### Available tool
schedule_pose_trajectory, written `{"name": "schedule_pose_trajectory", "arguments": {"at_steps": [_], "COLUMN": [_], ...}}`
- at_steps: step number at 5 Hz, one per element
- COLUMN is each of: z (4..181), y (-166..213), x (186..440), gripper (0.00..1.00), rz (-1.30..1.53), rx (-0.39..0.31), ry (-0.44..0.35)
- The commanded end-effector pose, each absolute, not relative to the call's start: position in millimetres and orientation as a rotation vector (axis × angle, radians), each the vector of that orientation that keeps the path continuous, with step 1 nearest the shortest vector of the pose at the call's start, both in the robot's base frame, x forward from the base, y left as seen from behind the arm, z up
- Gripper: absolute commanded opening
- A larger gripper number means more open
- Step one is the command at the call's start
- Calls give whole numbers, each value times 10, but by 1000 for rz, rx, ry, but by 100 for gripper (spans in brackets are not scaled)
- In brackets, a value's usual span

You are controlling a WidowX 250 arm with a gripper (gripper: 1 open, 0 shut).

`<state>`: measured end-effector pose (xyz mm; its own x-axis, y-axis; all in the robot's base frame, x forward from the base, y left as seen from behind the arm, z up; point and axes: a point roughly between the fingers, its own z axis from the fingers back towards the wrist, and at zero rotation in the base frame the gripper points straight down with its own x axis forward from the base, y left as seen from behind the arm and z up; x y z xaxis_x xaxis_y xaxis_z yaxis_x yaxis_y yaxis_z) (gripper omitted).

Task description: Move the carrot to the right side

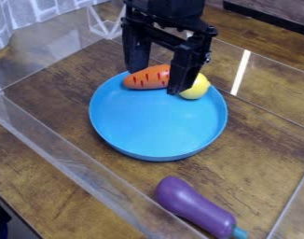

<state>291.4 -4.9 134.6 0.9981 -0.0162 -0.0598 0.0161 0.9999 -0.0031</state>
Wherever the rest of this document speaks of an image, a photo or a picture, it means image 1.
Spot white patterned curtain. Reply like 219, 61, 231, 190
0, 0, 108, 50

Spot clear acrylic enclosure wall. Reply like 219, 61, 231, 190
0, 0, 304, 239

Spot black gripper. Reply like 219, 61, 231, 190
123, 0, 219, 95

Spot orange toy carrot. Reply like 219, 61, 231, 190
124, 64, 171, 90

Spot clear acrylic corner bracket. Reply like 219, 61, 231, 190
87, 7, 125, 40

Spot purple toy eggplant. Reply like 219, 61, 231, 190
155, 176, 248, 239

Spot blue round plate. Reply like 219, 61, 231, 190
88, 73, 228, 162

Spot yellow toy lemon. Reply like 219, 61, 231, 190
180, 73, 211, 100

